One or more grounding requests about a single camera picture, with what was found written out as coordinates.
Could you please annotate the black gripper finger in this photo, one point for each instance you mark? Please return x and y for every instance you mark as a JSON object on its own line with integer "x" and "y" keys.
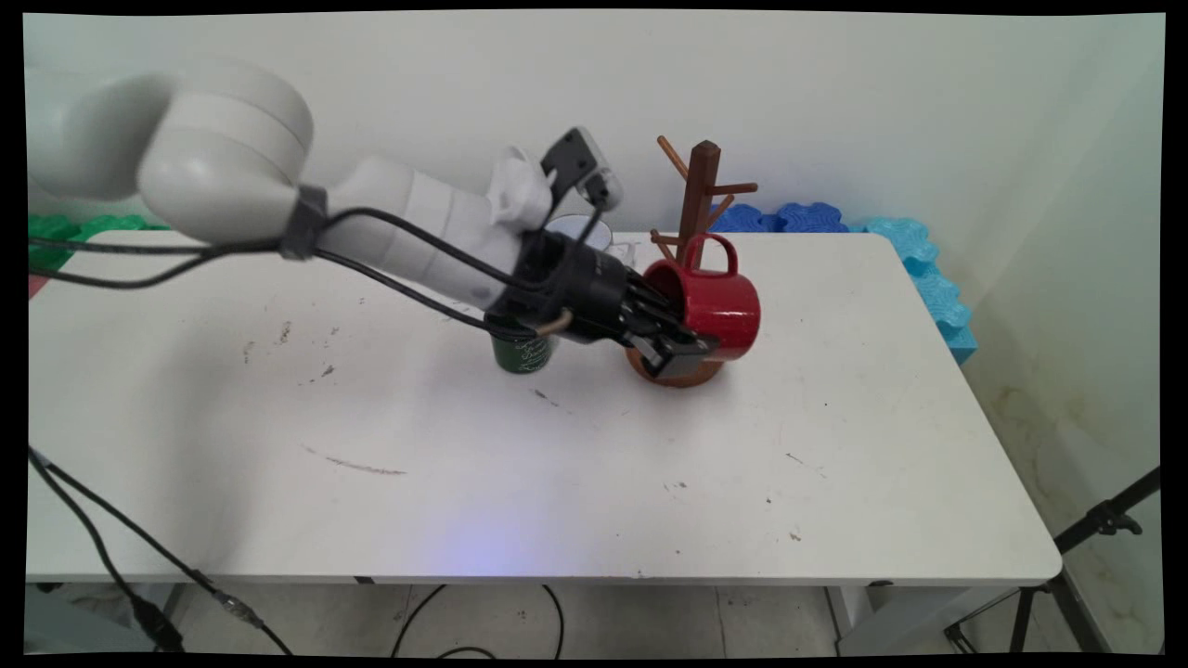
{"x": 677, "y": 357}
{"x": 661, "y": 304}

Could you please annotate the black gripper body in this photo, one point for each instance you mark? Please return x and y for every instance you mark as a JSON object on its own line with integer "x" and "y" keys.
{"x": 585, "y": 288}

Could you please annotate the red speckled enamel mug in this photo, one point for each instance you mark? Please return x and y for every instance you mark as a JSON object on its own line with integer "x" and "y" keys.
{"x": 724, "y": 306}

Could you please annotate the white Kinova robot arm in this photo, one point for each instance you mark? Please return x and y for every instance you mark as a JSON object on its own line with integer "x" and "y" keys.
{"x": 223, "y": 153}

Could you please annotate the white enamel mug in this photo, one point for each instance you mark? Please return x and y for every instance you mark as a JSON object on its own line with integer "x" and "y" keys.
{"x": 594, "y": 232}

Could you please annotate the dark green enamel mug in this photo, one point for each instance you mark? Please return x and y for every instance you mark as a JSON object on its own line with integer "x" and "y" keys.
{"x": 524, "y": 354}

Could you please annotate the brown wooden mug tree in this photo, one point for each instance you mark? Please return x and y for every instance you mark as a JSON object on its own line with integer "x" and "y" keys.
{"x": 698, "y": 195}

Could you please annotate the blue foam mat pieces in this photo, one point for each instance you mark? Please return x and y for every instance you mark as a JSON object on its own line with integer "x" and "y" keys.
{"x": 789, "y": 219}

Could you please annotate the cyan foam mat pieces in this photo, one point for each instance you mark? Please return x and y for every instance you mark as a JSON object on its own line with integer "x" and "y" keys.
{"x": 933, "y": 278}

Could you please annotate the black tripod stand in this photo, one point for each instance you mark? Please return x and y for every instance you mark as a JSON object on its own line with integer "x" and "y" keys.
{"x": 1100, "y": 524}

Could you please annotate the green foam mat pieces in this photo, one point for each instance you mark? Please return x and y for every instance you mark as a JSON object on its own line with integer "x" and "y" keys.
{"x": 56, "y": 230}

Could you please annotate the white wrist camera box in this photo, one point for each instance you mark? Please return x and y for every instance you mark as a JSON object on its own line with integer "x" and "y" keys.
{"x": 580, "y": 167}

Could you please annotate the white table leg frame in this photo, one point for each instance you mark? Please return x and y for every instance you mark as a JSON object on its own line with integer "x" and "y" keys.
{"x": 872, "y": 622}

